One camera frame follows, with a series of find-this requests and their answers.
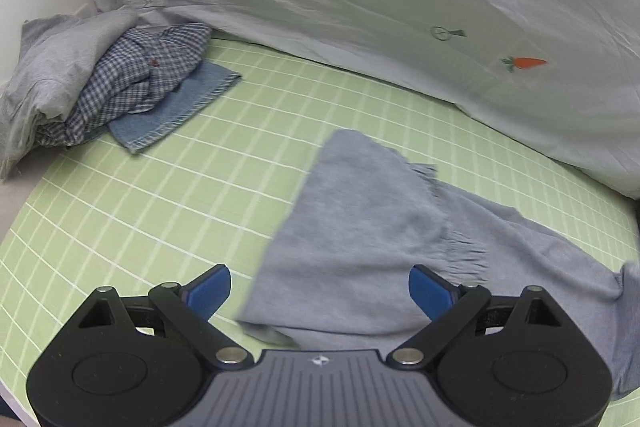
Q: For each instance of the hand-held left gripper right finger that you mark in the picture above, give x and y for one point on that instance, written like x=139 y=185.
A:
x=430 y=292

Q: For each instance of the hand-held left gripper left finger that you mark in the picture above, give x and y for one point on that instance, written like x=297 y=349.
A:
x=210 y=292

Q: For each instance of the grey garment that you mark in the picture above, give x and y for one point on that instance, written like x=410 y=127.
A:
x=55 y=57
x=360 y=217

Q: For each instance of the green grid bed sheet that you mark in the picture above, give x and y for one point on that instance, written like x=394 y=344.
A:
x=175 y=197

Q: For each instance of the blue denim cloth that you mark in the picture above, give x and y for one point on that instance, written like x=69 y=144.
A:
x=190 y=92

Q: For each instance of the blue checkered shirt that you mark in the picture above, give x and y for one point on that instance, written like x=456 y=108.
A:
x=135 y=72

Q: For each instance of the carrot print grey quilt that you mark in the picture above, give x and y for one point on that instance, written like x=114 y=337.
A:
x=375 y=7

